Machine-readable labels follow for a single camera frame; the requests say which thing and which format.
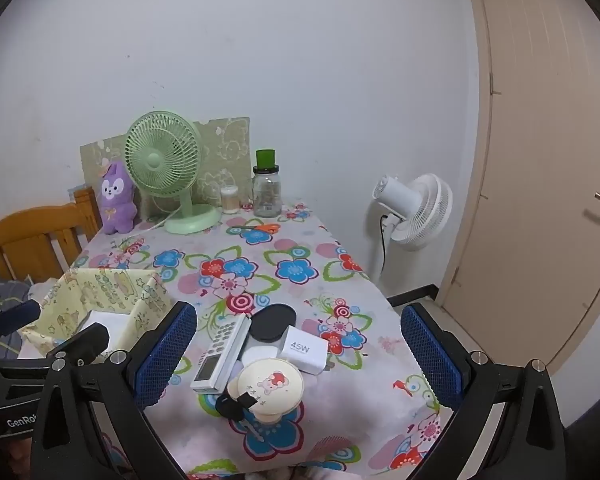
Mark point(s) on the purple plush toy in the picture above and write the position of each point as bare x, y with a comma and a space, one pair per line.
116, 200

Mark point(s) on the white charger box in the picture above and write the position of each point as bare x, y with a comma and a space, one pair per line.
302, 350

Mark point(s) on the cream round compact mirror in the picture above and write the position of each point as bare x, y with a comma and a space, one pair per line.
272, 385

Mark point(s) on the green patterned board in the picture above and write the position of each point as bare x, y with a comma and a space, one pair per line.
225, 145

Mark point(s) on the orange scissors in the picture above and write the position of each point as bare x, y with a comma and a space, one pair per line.
267, 228

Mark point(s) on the green desk fan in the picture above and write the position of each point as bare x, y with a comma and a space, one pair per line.
155, 160

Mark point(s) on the white remote control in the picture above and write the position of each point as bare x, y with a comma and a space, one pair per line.
220, 350

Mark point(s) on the white flat box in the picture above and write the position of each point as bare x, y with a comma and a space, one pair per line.
107, 322

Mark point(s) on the grey plaid pillow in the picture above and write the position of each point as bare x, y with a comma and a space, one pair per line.
5, 292

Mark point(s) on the cotton swab jar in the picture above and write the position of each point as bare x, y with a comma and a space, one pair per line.
229, 202

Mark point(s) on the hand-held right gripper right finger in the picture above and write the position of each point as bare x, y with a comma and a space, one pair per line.
430, 360

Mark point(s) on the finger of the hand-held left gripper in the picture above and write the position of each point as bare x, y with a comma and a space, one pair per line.
85, 340
17, 314

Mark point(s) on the yellow fabric storage box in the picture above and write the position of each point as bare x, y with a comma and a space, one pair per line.
110, 290

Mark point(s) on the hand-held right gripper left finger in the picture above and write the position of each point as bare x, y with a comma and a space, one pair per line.
165, 355

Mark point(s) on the white floor fan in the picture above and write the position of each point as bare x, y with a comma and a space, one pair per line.
420, 215

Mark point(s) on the beige door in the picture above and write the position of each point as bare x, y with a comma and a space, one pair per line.
530, 160

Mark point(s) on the glass jar with green lid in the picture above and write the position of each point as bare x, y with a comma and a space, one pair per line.
267, 195

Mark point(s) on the black round disc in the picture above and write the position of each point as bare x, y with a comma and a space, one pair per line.
275, 322

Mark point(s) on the wooden chair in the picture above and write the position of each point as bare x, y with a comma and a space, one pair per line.
35, 225

